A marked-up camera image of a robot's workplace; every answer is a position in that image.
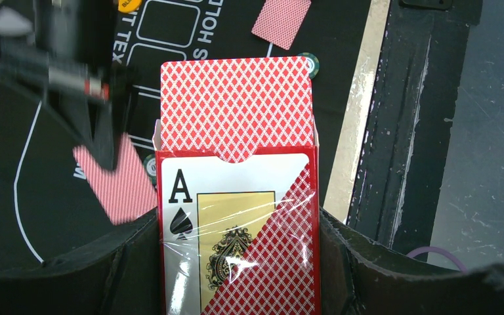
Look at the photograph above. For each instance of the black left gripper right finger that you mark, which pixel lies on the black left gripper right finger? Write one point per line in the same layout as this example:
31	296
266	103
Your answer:
361	276

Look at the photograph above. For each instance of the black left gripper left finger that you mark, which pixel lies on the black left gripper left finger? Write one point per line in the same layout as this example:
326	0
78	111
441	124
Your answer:
115	274

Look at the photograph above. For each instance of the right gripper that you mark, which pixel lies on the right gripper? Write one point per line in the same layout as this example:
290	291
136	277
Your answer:
63	57

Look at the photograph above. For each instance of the single playing card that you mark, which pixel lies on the single playing card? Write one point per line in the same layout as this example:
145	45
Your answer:
125	193

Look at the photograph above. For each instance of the yellow big blind button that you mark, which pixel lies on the yellow big blind button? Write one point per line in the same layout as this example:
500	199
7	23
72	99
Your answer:
128	6

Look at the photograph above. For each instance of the playing card deck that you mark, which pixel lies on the playing card deck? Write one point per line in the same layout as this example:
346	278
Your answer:
238	187

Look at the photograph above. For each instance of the single green poker chip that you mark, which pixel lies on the single green poker chip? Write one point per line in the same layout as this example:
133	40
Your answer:
149	164

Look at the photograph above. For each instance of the black poker table mat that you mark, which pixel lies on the black poker table mat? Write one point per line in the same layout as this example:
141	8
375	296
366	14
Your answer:
47	207

